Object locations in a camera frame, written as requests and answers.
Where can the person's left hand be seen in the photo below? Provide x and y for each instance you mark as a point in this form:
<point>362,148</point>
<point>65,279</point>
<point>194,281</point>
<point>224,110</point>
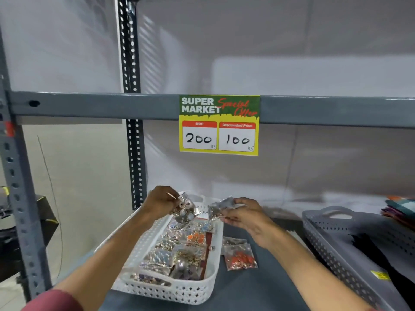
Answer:
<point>159,202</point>

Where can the person's right hand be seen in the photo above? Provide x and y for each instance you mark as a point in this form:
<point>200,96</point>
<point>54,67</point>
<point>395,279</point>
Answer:
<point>256,220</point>

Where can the person's left fingers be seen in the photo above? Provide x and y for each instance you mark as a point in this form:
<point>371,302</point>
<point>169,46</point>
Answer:
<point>171,200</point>

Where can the person's right fingers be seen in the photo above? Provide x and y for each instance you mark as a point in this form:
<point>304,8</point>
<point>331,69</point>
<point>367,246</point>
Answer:
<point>238,220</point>

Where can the clear packet with silver jewellery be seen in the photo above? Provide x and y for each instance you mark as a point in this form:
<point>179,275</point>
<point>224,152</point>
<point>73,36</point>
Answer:
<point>187,212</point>

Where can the small clear jewellery packet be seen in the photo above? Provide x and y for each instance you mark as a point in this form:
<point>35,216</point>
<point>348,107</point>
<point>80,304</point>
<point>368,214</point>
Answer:
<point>218,207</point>

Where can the person's left forearm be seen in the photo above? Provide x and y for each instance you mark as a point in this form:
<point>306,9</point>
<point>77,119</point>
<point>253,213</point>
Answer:
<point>110,262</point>

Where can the person's right forearm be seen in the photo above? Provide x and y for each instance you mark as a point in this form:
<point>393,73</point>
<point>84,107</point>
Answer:
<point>308,272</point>

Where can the flat clear jewellery packet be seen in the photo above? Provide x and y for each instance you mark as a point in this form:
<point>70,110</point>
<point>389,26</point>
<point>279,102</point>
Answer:
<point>230,241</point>

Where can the clear packet with red beads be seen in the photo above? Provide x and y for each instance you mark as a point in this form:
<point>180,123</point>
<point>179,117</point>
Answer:
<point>240,258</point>

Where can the white perforated plastic basket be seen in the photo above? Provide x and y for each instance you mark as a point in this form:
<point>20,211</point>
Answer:
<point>146,242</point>

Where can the pile of clear jewellery packets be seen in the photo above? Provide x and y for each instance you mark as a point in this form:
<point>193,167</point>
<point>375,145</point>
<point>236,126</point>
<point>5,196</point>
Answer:
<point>181,252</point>

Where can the yellow and green price sign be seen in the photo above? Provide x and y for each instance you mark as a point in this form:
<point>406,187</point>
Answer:
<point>219,126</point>

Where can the grey perforated plastic basket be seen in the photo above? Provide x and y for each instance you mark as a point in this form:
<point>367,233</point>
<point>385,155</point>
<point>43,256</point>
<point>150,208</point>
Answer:
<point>337,249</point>

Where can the grey metal shelf beam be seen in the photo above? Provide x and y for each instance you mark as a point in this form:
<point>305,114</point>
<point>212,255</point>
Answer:
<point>97,105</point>

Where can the black perforated rack upright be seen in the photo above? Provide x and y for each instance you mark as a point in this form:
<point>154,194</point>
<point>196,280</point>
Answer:
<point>130,61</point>

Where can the grey perforated rack upright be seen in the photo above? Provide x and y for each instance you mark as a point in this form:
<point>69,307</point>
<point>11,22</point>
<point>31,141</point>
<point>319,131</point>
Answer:
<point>22,204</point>

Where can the yellow label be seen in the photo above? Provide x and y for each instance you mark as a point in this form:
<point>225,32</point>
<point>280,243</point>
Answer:
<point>380,275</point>

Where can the black cloth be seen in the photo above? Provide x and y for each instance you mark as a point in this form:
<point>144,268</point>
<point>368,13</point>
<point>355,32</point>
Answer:
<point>385,265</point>

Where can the red sleeve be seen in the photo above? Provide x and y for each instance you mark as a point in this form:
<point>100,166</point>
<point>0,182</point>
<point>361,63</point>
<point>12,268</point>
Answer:
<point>53,302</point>

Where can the stack of colourful folded cloths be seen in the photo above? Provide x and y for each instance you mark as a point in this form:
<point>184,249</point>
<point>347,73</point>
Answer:
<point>402,208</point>

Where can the black box with yellow trim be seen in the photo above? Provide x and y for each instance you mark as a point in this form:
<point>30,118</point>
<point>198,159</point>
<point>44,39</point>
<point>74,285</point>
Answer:
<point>6,242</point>

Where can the red sticker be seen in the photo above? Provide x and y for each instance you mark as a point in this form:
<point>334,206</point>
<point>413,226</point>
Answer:
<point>9,129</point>

